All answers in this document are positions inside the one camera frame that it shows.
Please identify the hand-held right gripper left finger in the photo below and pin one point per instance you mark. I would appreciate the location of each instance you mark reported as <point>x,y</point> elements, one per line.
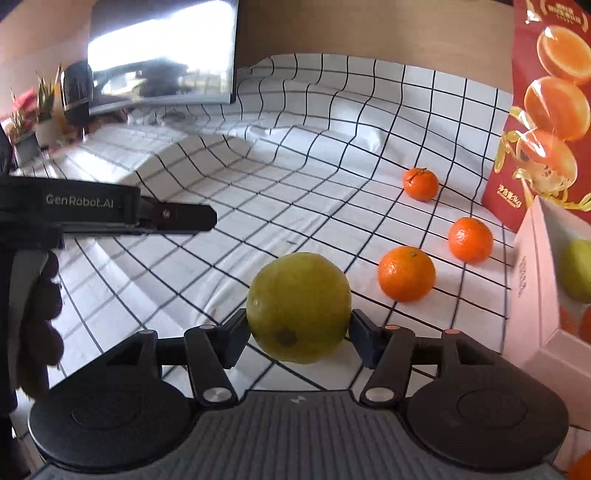
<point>238,334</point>

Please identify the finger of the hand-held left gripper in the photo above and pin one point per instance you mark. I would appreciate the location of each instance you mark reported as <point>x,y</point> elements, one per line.
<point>184,217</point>

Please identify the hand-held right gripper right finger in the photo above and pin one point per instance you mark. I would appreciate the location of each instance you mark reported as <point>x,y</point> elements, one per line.
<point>364,337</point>

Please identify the green guava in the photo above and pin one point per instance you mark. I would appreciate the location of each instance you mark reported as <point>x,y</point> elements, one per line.
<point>577,272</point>
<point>298,304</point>

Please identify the big mandarin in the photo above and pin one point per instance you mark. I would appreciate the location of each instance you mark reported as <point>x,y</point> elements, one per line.
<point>406,273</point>

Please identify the mandarin with stem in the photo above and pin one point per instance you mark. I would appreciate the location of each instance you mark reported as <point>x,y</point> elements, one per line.
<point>420,184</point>

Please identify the pink cardboard box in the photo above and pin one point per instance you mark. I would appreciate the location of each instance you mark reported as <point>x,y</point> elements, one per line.
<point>531,286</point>

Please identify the person's left hand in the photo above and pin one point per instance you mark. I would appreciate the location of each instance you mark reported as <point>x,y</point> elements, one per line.
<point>39,323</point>

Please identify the potted snake plant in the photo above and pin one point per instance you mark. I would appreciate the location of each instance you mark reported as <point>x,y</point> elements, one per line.
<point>47,106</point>
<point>23,138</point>

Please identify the black grid white tablecloth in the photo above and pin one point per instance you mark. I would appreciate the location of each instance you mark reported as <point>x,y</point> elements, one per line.
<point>277,184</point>

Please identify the dark rounded object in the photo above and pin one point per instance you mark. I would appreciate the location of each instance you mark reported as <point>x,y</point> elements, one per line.
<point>76,92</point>

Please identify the black computer monitor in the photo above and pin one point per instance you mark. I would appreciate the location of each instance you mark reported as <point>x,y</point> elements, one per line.
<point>161,50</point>

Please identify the red snack bag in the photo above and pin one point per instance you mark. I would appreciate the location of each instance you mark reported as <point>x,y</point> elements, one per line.
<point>531,55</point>

